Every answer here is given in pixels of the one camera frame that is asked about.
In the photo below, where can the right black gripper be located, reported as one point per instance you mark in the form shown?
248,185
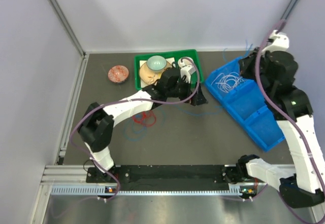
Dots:
246,63

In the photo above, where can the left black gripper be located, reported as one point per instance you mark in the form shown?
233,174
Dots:
199,98

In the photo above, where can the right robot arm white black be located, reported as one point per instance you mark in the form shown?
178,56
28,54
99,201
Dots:
274,72

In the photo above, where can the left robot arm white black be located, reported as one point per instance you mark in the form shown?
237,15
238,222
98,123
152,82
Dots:
96,127

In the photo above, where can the peach ceramic plate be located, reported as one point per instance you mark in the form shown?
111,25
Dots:
149,76

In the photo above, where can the light blue ceramic bowl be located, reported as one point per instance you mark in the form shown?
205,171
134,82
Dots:
156,63

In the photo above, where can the dark green mug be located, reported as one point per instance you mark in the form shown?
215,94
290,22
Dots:
184,61

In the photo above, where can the blue plastic divided bin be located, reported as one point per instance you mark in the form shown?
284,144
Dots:
244,102

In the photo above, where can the green plastic tray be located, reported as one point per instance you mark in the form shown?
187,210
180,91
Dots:
175,54

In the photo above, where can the red patterned small bowl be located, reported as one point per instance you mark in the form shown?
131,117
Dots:
118,74

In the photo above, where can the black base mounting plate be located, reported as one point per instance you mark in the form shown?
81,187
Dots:
178,177

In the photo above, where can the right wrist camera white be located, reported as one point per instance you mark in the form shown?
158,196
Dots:
277,41

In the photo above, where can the grey slotted cable duct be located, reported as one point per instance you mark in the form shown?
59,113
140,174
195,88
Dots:
73,190

